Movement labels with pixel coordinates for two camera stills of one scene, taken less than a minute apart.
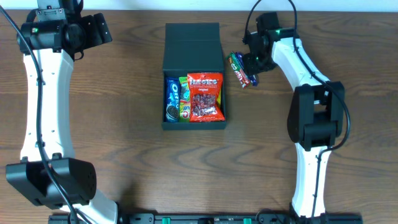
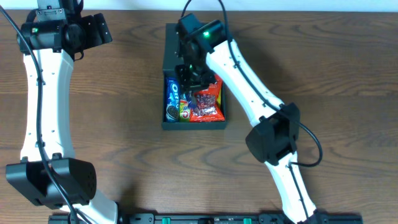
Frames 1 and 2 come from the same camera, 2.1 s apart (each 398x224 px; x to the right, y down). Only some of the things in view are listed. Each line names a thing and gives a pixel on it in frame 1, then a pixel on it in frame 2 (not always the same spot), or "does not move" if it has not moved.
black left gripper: x=101 y=28 does not move
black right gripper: x=252 y=66 -> x=193 y=82
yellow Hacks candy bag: x=219 y=98 does not move
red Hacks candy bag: x=204 y=89 does not move
